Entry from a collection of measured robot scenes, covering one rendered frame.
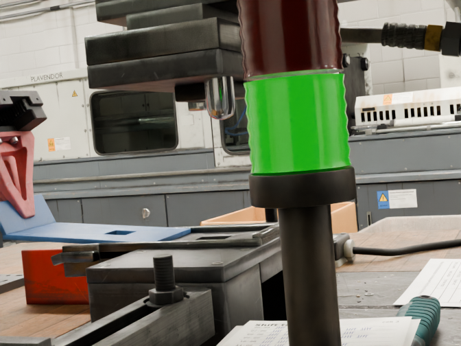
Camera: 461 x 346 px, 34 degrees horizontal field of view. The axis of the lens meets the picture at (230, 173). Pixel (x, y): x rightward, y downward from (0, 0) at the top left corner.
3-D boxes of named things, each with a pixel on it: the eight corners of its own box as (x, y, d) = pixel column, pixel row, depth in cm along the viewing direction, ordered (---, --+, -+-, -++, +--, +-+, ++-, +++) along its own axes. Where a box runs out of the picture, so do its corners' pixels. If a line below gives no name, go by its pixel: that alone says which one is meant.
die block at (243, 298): (213, 316, 69) (206, 235, 69) (319, 318, 65) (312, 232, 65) (97, 393, 51) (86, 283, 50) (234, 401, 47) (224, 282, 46)
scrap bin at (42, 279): (86, 281, 93) (81, 233, 93) (278, 279, 83) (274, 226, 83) (25, 304, 82) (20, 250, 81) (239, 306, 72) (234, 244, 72)
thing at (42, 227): (40, 226, 69) (38, 193, 69) (191, 233, 64) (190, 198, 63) (-11, 238, 63) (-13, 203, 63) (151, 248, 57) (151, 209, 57)
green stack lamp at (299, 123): (269, 167, 31) (263, 86, 31) (361, 161, 29) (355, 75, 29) (235, 175, 27) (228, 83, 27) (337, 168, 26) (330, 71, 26)
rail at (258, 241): (105, 274, 59) (101, 242, 59) (265, 272, 54) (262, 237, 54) (101, 275, 58) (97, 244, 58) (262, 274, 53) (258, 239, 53)
